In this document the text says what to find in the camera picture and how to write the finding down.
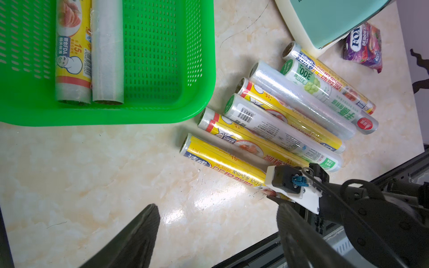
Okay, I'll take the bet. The short yellow wrap roll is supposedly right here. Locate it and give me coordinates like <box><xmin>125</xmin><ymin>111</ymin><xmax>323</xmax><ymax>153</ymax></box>
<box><xmin>55</xmin><ymin>0</ymin><xmax>92</xmax><ymax>106</ymax></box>

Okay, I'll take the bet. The mint green toaster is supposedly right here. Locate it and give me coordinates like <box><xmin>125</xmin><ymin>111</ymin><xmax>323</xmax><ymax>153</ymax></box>
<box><xmin>275</xmin><ymin>0</ymin><xmax>391</xmax><ymax>58</ymax></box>

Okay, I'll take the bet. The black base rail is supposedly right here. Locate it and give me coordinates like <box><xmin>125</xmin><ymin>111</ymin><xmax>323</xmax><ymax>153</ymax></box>
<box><xmin>219</xmin><ymin>152</ymin><xmax>429</xmax><ymax>268</ymax></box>

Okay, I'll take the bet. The plain clear wrap roll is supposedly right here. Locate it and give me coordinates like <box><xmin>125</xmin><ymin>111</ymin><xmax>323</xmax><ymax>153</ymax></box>
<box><xmin>249</xmin><ymin>61</ymin><xmax>357</xmax><ymax>140</ymax></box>
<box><xmin>90</xmin><ymin>1</ymin><xmax>125</xmax><ymax>105</ymax></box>

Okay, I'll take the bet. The green plastic basket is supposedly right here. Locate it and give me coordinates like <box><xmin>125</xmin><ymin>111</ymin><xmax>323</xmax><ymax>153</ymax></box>
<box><xmin>1</xmin><ymin>1</ymin><xmax>216</xmax><ymax>127</ymax></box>

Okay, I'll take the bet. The purple Fox's candy bag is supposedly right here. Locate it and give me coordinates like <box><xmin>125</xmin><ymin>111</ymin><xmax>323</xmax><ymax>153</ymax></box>
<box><xmin>343</xmin><ymin>22</ymin><xmax>383</xmax><ymax>73</ymax></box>

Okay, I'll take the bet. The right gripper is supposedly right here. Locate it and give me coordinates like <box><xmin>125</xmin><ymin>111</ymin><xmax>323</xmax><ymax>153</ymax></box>
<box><xmin>320</xmin><ymin>180</ymin><xmax>429</xmax><ymax>268</ymax></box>

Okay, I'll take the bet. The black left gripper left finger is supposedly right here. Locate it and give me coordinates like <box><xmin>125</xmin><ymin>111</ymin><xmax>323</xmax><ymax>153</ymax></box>
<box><xmin>82</xmin><ymin>204</ymin><xmax>160</xmax><ymax>268</ymax></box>

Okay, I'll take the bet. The clear white-label wrap roll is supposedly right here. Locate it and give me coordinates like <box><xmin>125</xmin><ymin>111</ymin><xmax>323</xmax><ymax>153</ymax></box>
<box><xmin>224</xmin><ymin>94</ymin><xmax>343</xmax><ymax>172</ymax></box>

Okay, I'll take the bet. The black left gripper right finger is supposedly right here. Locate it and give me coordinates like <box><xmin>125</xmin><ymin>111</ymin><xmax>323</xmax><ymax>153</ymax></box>
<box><xmin>277</xmin><ymin>203</ymin><xmax>353</xmax><ymax>268</ymax></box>

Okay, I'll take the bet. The green-label wrap roll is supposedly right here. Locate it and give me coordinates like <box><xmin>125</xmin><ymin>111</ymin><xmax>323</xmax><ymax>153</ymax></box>
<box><xmin>280</xmin><ymin>59</ymin><xmax>379</xmax><ymax>135</ymax></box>

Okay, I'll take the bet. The yellow red wrap roll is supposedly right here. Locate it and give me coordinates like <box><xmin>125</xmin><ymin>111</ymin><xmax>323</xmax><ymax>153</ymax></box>
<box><xmin>282</xmin><ymin>41</ymin><xmax>376</xmax><ymax>115</ymax></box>

